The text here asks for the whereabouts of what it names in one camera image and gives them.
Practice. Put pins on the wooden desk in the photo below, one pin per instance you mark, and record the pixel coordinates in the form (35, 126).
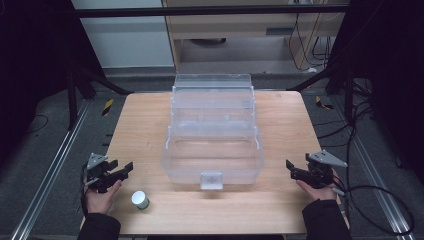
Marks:
(233, 28)

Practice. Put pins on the person's right hand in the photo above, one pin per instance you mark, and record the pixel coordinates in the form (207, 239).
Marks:
(318, 192)

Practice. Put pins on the black horizontal bar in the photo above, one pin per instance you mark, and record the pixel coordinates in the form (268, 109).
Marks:
(206, 11)

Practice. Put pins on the clear plastic storage box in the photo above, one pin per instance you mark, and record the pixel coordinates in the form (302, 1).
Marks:
(212, 146)

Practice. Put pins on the aluminium floor rail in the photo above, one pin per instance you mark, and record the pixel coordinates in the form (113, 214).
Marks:
(50, 170)
(376, 173)

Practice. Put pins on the yellow black striped tape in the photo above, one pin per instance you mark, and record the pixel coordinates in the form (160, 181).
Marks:
(107, 107)
(322, 103)

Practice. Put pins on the white cabinet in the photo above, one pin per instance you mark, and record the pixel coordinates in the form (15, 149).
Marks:
(126, 36)

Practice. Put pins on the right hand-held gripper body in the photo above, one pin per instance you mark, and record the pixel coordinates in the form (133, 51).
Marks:
(321, 171)

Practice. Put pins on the black curtain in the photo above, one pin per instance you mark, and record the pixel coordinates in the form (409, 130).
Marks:
(390, 73)
(33, 66)

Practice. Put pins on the black metal stand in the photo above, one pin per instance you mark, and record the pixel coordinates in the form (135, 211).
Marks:
(348, 90)
(72, 100)

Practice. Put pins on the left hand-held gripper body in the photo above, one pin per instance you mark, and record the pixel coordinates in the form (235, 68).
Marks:
(96, 173)

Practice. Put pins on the person's left hand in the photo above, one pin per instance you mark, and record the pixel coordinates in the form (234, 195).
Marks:
(100, 200)

